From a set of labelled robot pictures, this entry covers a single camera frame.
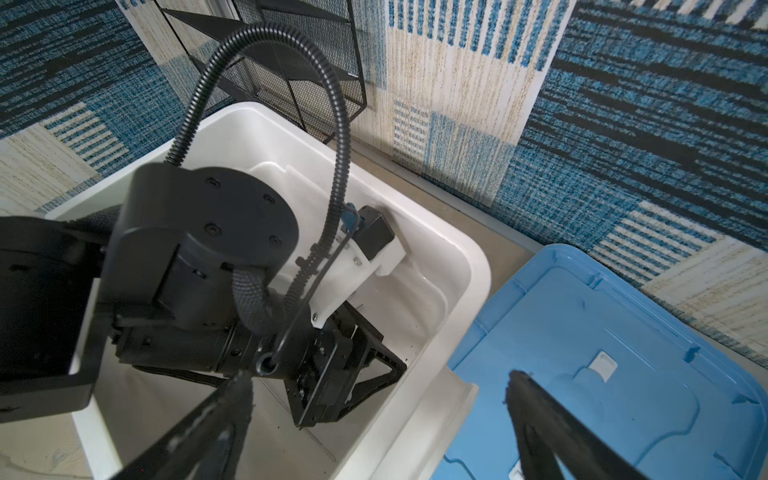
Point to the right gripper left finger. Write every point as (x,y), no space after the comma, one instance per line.
(207,443)

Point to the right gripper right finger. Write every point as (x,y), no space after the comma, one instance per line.
(551,441)

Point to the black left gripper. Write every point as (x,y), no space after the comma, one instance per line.
(345,364)

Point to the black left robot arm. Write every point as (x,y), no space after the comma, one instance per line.
(194,275)

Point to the blue plastic bin lid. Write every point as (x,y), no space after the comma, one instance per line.
(650,387)

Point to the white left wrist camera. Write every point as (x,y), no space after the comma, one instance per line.
(360,264)

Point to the black wire shelf rack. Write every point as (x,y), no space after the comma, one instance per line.
(273,74)

